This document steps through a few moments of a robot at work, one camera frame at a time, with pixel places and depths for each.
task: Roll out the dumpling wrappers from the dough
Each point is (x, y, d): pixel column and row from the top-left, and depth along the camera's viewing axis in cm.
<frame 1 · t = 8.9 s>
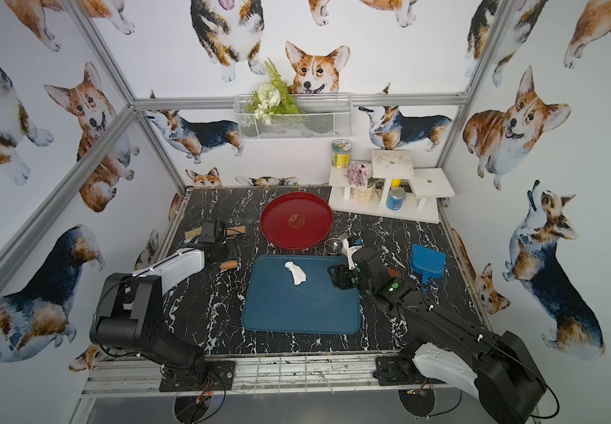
left hand: (228, 243, 96), fingers open
right hand: (340, 260, 82), fingers open
teal plastic tray: (272, 304, 89), on the table
white dough piece: (297, 273, 95), point 2 cm above the table
red round tray: (296, 221, 112), on the table
round metal cutter: (333, 246, 103), on the table
white tiered shelf: (394, 169, 99), point 22 cm above the table
yellow sunflower seed can: (342, 154, 105), point 22 cm above the table
blue can: (395, 200, 110), point 7 cm above the table
pink flower decoration: (357, 174, 97), point 23 cm above the table
yellow bottle: (396, 183, 110), point 12 cm above the table

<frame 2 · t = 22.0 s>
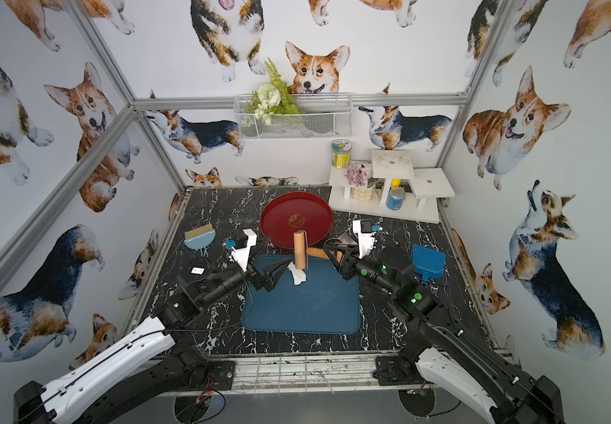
left hand: (277, 243, 67), fingers open
right hand: (331, 240, 68), fingers open
wooden double roller pin: (302, 251, 76), point 23 cm above the table
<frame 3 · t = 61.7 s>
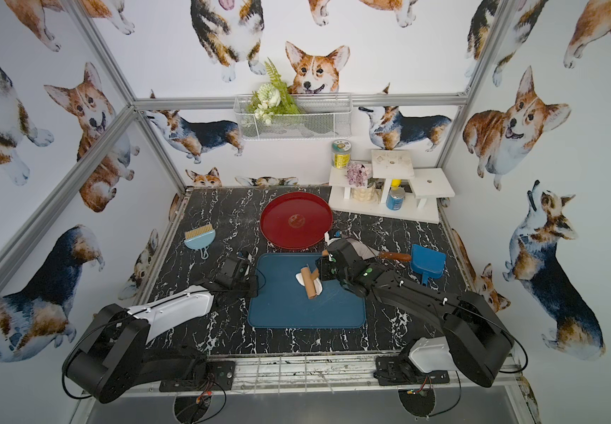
left hand: (256, 277, 91), fingers closed
right hand: (327, 256, 85), fingers open
wooden double roller pin: (309, 278, 91), point 4 cm above the table
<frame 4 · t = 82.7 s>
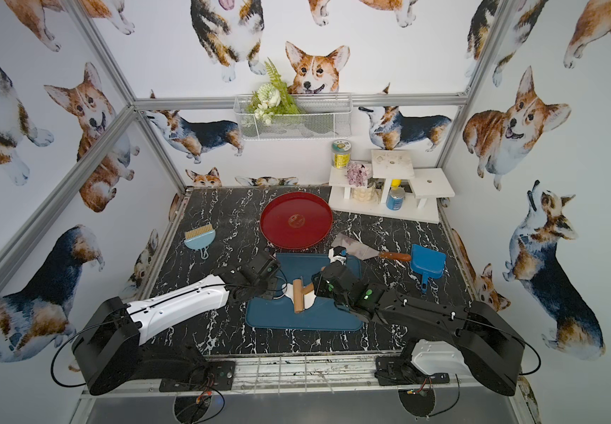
left hand: (270, 277, 86), fingers closed
right hand: (317, 270, 82), fingers open
white dough piece: (309, 298, 89), point 2 cm above the table
wooden double roller pin: (298, 294, 87), point 4 cm above the table
